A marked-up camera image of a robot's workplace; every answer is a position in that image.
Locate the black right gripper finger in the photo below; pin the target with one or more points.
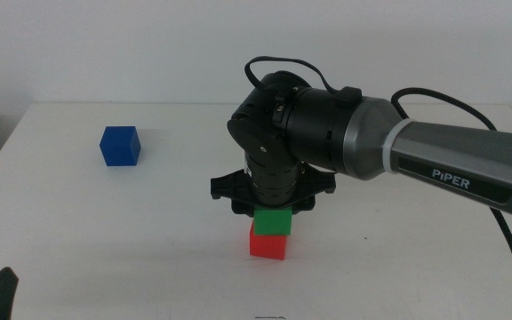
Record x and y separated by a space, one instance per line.
302 206
242 210

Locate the green cube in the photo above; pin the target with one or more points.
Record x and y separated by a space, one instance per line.
273 221

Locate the red cube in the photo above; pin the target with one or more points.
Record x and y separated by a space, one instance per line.
267 248

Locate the blue cube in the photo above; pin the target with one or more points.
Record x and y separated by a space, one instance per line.
120 146

